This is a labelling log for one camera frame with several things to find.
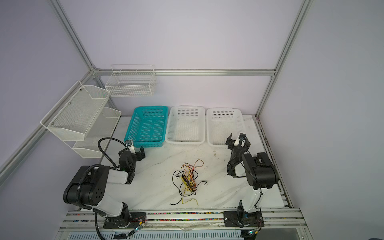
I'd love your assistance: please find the middle white plastic basket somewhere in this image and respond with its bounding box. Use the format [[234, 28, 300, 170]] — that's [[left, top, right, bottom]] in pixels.
[[165, 106, 206, 146]]

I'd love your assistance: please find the yellow cable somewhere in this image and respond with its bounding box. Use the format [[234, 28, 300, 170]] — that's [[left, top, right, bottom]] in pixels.
[[179, 170, 199, 207]]

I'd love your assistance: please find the right white plastic basket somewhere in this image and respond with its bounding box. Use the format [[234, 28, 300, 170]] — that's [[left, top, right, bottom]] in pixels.
[[206, 108, 246, 148]]

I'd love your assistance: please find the white wire wall basket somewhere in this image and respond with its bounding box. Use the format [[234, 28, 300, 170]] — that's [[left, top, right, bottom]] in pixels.
[[105, 65, 157, 97]]

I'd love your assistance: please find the white mesh shelf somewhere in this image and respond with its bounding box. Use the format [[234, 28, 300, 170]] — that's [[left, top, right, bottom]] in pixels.
[[72, 107, 121, 159], [40, 81, 110, 142]]

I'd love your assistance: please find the upper white mesh shelf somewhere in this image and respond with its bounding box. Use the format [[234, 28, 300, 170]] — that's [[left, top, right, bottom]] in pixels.
[[40, 81, 110, 142]]

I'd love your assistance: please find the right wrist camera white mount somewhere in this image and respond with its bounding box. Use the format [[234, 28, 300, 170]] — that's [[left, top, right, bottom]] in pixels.
[[234, 137, 242, 147]]

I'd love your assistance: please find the black cable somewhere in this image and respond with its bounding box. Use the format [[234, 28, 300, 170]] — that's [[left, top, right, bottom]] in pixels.
[[170, 169, 208, 206]]

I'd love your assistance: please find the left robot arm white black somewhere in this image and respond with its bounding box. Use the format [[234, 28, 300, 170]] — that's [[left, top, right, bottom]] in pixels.
[[63, 137, 146, 228]]

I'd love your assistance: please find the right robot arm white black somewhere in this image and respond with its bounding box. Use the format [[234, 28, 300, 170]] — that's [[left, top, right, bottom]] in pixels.
[[226, 133, 279, 221]]

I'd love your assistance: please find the aluminium frame back bar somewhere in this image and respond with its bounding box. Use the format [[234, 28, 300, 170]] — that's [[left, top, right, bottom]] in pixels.
[[95, 69, 276, 77]]

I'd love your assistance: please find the teal plastic basket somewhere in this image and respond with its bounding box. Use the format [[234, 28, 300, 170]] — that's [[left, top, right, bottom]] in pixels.
[[124, 106, 169, 148]]

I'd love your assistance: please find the white plastic basket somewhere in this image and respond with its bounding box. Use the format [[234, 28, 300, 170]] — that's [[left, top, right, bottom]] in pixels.
[[165, 106, 206, 146], [206, 108, 246, 148]]

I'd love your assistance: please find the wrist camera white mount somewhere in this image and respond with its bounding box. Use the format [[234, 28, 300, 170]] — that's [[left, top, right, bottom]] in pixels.
[[125, 140, 136, 154], [234, 137, 242, 147]]

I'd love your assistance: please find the red cable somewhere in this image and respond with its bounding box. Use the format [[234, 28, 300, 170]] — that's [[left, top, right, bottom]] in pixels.
[[179, 158, 205, 188]]

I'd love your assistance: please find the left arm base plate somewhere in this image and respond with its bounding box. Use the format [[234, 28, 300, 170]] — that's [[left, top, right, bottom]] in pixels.
[[103, 212, 147, 229]]

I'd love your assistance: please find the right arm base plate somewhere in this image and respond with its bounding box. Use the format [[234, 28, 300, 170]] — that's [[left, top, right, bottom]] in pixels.
[[224, 211, 265, 228]]

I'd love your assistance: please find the lower white mesh shelf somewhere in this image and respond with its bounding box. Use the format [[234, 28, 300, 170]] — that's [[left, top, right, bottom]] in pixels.
[[72, 107, 121, 159]]

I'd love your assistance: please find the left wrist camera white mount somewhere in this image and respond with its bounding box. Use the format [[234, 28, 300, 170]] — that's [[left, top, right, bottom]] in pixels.
[[125, 140, 136, 154]]

